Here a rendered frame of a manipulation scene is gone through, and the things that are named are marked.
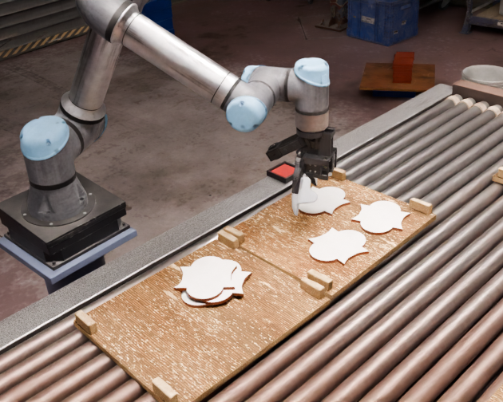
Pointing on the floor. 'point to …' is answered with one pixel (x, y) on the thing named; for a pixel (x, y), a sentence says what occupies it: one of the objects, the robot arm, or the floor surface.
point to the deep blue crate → (382, 20)
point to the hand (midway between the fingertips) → (303, 199)
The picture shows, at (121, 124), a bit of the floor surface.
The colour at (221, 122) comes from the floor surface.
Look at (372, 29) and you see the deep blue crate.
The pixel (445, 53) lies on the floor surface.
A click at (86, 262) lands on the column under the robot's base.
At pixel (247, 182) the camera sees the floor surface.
